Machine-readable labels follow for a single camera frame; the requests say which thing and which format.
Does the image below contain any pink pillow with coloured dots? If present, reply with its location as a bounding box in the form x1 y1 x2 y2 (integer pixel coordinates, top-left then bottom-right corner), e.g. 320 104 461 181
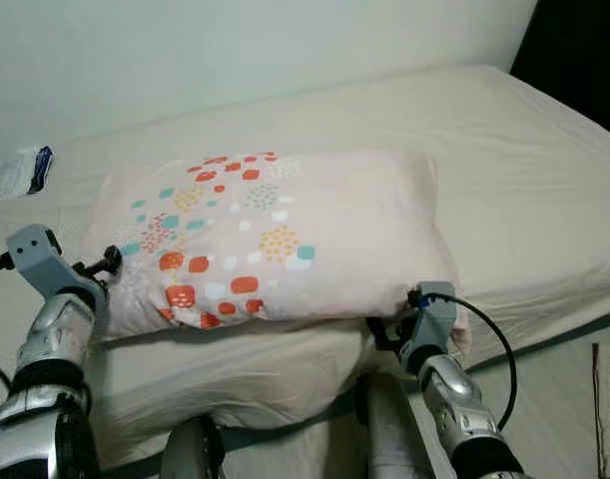
80 150 473 350

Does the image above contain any plain cream pillow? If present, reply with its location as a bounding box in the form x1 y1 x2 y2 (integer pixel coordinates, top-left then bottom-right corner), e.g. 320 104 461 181
85 317 385 468

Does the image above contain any grey robot right leg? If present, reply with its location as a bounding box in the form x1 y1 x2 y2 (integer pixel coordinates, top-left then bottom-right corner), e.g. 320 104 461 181
362 371 432 479

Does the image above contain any white and blue plastic bag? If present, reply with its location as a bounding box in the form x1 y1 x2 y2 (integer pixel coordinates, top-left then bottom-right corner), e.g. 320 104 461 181
0 147 54 198

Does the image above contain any bed with cream sheet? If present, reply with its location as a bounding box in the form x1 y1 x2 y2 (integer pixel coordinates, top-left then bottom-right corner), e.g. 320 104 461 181
0 65 610 472

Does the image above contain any dark wardrobe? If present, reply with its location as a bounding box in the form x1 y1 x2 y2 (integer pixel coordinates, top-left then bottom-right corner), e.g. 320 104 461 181
509 0 610 139

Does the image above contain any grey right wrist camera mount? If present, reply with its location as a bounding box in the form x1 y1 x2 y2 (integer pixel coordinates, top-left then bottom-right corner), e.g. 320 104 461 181
402 282 457 362

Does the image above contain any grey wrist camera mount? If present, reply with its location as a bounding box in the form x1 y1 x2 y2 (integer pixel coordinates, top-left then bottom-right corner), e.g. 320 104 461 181
7 226 89 300
402 282 457 362

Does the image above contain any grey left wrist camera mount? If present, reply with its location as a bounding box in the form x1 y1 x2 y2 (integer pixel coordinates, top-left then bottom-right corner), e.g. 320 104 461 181
7 226 89 300

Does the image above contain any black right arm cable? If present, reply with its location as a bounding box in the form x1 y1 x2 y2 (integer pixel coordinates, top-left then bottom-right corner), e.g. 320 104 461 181
407 289 518 432

